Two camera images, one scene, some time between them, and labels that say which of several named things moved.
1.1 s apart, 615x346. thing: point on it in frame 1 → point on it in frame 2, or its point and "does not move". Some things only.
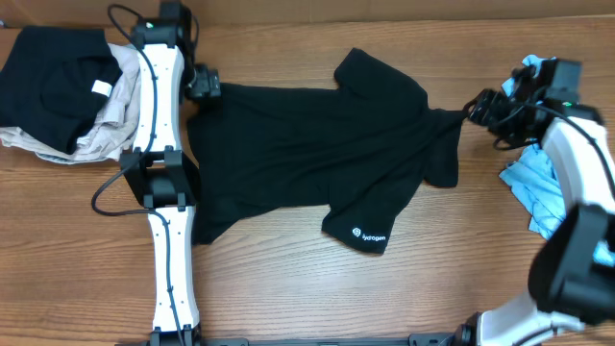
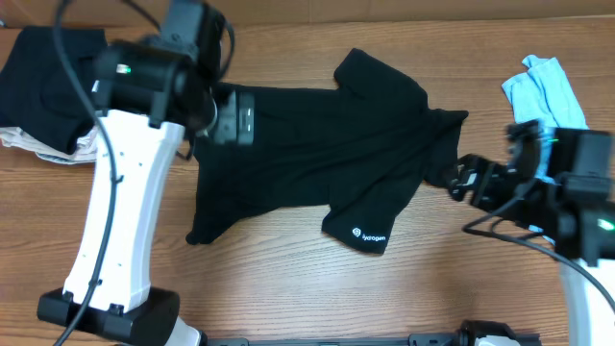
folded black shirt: [56, 82] does not move
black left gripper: [205, 87] → [238, 118]
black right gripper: [485, 109] → [483, 181]
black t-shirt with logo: [352, 153] does not move
